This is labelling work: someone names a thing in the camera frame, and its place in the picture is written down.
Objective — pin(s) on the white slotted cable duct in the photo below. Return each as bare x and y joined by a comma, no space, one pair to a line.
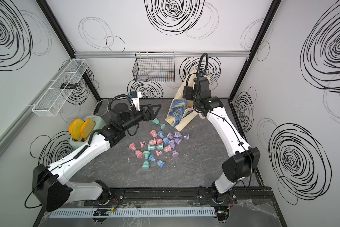
134,212

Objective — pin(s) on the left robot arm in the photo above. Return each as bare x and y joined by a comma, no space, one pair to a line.
52,185

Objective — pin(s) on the yellow toast slice left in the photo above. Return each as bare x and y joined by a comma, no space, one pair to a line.
75,129

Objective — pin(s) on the mint green toaster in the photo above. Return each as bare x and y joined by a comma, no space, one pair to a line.
100,123

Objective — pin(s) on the blue hourglass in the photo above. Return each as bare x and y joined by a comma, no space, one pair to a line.
161,163

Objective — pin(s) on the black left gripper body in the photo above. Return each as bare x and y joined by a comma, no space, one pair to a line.
135,118

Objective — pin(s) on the purple hourglass right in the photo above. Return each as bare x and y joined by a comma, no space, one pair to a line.
186,137

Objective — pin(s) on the purple hourglass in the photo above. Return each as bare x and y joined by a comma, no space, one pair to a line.
175,153
186,137

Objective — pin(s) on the black wire basket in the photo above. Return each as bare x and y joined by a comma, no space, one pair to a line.
154,66

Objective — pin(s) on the pink hourglass left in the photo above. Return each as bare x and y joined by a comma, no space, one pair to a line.
138,153

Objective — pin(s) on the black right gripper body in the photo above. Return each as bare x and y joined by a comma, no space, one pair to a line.
190,95

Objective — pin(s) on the yellow toast slice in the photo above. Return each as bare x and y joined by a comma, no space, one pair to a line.
87,128
75,129

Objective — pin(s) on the teal hourglass near bag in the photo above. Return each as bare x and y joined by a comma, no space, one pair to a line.
158,123

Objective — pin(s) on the teal hourglass front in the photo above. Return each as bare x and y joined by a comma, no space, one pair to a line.
146,155

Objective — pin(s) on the pink hourglass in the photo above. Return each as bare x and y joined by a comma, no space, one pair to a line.
153,133
138,153

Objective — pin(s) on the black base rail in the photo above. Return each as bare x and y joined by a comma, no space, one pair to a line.
197,195

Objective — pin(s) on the yellow toast slice right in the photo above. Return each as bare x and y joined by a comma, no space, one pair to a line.
87,128

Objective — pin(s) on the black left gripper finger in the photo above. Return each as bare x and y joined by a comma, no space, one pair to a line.
150,107
150,117

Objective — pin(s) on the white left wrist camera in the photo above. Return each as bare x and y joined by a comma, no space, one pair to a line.
135,97

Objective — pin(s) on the canvas bag with starry print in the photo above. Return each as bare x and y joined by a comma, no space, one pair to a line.
181,111

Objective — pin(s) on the white wire shelf basket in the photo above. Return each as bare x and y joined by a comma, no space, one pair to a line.
67,86

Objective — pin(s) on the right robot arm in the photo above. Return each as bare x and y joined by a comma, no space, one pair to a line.
243,159

